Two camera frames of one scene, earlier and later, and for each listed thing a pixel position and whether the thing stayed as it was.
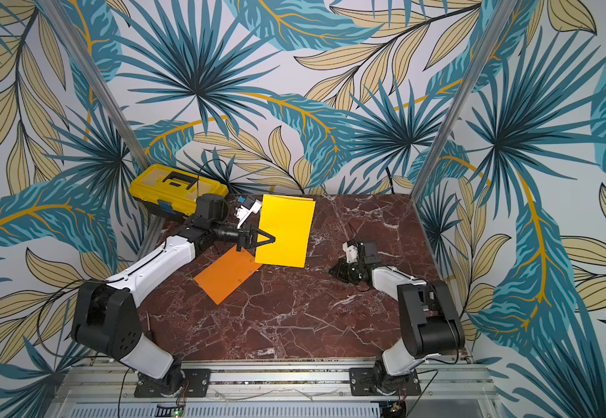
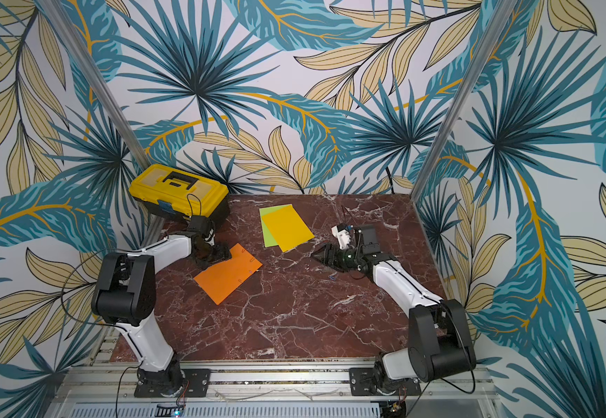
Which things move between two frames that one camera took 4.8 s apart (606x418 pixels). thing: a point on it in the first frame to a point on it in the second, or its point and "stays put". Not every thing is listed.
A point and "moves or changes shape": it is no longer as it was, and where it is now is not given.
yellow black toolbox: [171, 190] stays put
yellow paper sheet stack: [290, 219] moves or changes shape
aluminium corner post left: [91, 77] stays put
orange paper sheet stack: [224, 276] stays put
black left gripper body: [230, 233] to [208, 248]
